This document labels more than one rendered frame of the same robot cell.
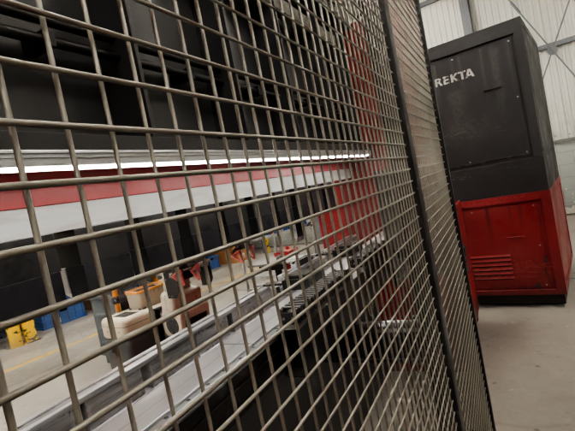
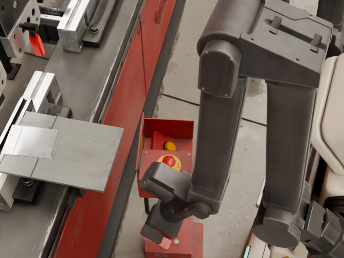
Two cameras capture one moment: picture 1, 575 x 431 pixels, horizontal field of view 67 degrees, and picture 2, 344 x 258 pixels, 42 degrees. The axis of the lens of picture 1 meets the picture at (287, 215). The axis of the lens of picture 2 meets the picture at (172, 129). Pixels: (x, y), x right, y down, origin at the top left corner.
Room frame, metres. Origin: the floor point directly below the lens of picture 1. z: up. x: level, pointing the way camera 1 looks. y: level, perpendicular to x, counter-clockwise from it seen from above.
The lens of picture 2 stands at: (2.82, 0.20, 1.94)
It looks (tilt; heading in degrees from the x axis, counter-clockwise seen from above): 56 degrees down; 165
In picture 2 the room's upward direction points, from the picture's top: straight up
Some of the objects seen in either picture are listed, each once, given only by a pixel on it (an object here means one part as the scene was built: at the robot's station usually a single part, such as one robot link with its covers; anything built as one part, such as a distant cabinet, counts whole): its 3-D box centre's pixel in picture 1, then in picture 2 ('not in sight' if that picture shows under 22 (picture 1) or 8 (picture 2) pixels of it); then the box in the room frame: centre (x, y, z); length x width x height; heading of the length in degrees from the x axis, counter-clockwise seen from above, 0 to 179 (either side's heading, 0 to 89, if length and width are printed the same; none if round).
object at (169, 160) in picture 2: not in sight; (168, 163); (2.19, 0.36, 0.79); 0.04 x 0.04 x 0.04
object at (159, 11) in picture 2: not in sight; (162, 6); (1.29, 0.57, 0.59); 0.15 x 0.02 x 0.07; 153
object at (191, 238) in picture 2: not in sight; (174, 238); (2.15, 0.39, 0.06); 0.25 x 0.20 x 0.12; 72
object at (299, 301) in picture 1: (319, 292); not in sight; (1.26, -0.05, 1.02); 0.44 x 0.06 x 0.04; 153
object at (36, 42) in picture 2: not in sight; (33, 39); (2.02, 0.09, 1.20); 0.04 x 0.02 x 0.10; 63
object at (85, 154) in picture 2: (278, 260); (63, 149); (2.19, 0.09, 1.00); 0.26 x 0.18 x 0.01; 63
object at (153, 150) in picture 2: not in sight; (166, 156); (2.14, 0.37, 0.75); 0.20 x 0.16 x 0.18; 162
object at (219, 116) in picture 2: not in sight; (217, 131); (2.49, 0.36, 1.40); 0.11 x 0.06 x 0.43; 144
